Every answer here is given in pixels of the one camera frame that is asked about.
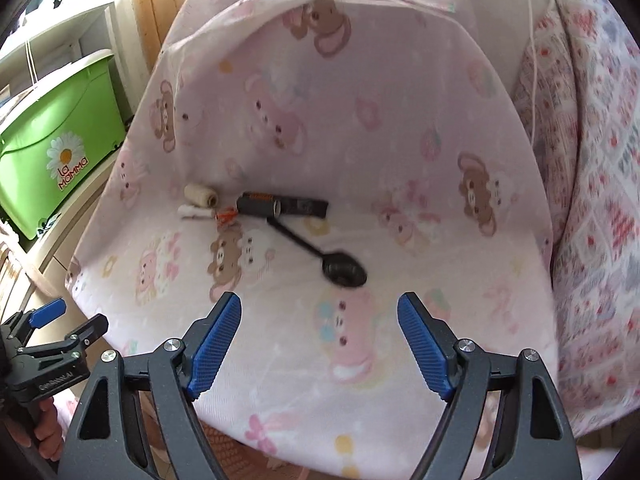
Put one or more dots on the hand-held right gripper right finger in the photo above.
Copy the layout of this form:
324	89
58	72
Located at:
425	345

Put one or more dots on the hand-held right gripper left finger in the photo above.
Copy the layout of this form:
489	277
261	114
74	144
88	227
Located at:
215	345

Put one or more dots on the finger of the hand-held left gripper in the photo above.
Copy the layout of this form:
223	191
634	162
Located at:
87	330
47	311

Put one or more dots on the pink plastic basket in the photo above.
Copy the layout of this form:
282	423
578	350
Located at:
235	447

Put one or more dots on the black plastic spoon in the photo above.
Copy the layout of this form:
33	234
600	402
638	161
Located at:
342	267

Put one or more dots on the cream thread spool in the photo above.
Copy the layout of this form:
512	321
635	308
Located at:
199	194

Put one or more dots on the black coffee sachet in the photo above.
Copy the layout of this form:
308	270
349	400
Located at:
280	205

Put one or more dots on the person's left hand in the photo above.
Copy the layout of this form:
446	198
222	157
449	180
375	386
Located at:
47	427

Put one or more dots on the orange striped wrapper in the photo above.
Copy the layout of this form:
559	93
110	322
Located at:
226	216

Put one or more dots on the small white paper roll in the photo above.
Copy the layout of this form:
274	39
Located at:
192	211

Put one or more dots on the green plastic storage box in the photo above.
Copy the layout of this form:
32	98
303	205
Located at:
40	125

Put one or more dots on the pink bear print cloth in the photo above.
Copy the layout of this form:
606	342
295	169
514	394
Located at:
375	135

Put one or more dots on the pink patchwork print quilt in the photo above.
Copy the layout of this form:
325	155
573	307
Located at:
600	185

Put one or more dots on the white shelf unit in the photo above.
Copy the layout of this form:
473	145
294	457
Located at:
75	25

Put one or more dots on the wooden door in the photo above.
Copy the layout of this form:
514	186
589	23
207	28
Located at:
155	10

